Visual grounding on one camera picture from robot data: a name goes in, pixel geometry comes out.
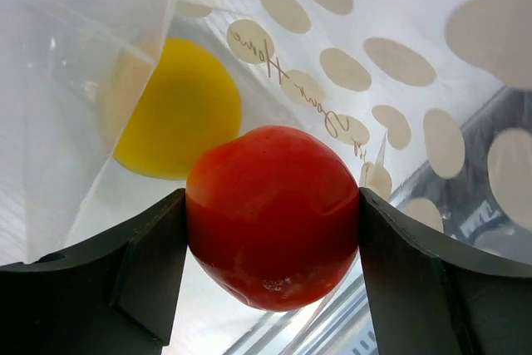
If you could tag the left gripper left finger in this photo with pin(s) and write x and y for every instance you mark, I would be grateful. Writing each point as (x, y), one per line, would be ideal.
(114, 293)

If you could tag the clear zip top bag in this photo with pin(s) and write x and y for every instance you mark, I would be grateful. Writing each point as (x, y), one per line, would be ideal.
(427, 102)

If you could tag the fake yellow lemon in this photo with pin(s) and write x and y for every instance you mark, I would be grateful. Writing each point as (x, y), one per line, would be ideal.
(161, 120)

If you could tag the fake red apple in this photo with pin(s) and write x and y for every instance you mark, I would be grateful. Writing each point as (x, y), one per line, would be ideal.
(272, 218)

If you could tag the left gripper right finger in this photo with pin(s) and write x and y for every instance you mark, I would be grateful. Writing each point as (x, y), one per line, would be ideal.
(431, 294)

